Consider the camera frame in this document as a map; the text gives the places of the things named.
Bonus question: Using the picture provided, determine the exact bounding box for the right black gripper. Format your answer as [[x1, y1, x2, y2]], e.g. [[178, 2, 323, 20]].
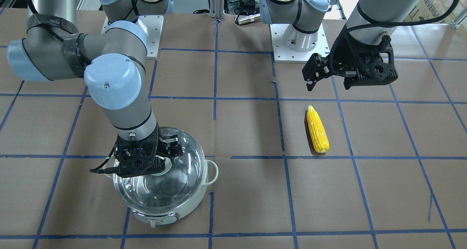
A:
[[156, 123, 183, 165]]

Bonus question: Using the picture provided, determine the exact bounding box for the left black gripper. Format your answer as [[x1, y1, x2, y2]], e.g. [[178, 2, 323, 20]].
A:
[[302, 25, 362, 91]]

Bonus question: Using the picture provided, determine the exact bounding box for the glass pot lid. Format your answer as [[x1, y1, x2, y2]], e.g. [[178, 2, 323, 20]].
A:
[[112, 127, 208, 210]]

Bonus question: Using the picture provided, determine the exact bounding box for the yellow corn cob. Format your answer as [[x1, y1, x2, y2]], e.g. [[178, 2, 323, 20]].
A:
[[306, 105, 330, 153]]

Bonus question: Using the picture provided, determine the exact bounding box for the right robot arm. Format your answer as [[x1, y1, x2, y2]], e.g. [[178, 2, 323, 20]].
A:
[[7, 0, 173, 165]]

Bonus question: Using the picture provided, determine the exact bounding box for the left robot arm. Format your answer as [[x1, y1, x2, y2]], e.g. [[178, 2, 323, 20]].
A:
[[259, 0, 460, 91]]

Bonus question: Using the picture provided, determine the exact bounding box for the pale green cooking pot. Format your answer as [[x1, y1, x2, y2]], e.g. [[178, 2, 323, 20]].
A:
[[100, 127, 219, 228]]

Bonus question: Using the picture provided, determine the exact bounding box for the brown paper table mat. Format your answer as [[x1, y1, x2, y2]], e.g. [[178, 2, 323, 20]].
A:
[[0, 8, 467, 249]]

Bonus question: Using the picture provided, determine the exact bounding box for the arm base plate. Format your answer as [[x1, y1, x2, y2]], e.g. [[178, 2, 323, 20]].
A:
[[270, 23, 330, 63], [100, 15, 165, 60]]

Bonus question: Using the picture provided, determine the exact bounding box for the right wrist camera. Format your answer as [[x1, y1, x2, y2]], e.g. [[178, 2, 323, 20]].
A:
[[89, 136, 166, 178]]

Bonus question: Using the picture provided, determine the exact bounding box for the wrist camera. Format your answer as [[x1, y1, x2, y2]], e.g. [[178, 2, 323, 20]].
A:
[[89, 136, 166, 178], [343, 34, 398, 90]]

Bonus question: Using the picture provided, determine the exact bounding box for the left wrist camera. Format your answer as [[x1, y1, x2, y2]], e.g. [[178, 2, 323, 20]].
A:
[[343, 34, 398, 90]]

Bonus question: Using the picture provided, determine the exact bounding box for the aluminium frame post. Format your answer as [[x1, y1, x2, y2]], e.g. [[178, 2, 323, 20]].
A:
[[208, 0, 225, 21]]

